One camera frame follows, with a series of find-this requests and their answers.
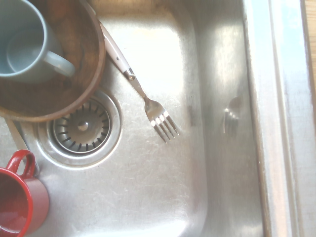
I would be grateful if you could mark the brown wooden bowl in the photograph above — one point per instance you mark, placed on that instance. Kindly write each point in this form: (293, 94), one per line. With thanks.
(82, 49)

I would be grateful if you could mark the stainless steel kitchen sink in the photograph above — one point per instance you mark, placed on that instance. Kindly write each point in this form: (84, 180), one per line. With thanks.
(160, 187)

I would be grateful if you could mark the grey-blue ceramic mug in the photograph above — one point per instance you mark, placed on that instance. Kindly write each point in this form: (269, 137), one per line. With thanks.
(29, 44)

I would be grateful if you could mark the red ceramic mug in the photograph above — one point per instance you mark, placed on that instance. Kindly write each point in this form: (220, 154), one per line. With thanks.
(37, 197)

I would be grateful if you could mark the silver metal utensil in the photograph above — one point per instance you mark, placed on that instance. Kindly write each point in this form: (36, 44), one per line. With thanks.
(17, 138)

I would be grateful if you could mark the metal sink drain strainer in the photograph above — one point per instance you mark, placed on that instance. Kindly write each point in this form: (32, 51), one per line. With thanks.
(81, 140)

